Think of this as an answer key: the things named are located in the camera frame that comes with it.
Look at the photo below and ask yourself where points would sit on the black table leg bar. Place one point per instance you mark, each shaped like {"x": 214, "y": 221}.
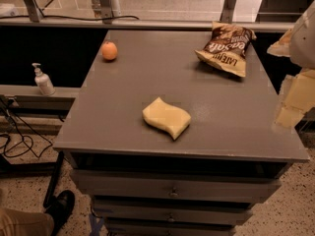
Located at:
{"x": 49, "y": 197}

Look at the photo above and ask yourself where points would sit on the grey drawer cabinet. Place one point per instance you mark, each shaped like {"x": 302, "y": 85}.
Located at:
{"x": 166, "y": 145}

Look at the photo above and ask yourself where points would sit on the white pump dispenser bottle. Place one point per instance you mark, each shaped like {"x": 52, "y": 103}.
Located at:
{"x": 43, "y": 81}

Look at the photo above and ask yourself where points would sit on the tan trouser leg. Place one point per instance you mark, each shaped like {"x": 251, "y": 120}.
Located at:
{"x": 20, "y": 223}

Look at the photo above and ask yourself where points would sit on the yellow wavy sponge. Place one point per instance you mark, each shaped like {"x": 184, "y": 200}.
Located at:
{"x": 166, "y": 117}

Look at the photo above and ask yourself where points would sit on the black shoe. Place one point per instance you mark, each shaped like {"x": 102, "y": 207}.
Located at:
{"x": 61, "y": 209}

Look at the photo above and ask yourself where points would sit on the brown chip bag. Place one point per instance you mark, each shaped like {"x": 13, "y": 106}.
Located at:
{"x": 227, "y": 47}

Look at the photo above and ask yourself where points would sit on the orange fruit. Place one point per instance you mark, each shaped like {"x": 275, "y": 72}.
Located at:
{"x": 109, "y": 51}

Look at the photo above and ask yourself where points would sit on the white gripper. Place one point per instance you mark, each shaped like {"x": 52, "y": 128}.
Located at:
{"x": 304, "y": 39}

